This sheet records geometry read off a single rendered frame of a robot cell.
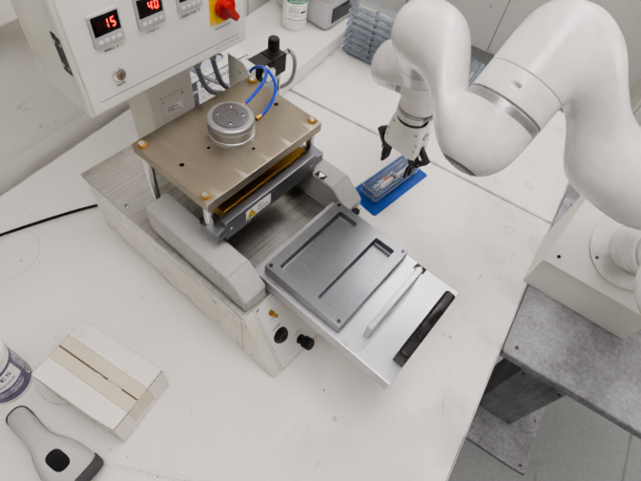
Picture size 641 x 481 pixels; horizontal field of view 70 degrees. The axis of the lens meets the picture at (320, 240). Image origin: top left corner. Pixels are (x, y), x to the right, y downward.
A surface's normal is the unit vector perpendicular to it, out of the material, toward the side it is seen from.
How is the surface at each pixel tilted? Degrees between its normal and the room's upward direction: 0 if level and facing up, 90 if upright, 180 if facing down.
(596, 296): 90
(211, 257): 0
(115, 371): 1
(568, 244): 45
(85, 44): 90
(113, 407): 2
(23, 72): 90
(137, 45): 90
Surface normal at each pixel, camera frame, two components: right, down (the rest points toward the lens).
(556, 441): 0.11, -0.56
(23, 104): 0.84, 0.50
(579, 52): 0.03, 0.37
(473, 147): -0.41, 0.37
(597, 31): 0.06, 0.15
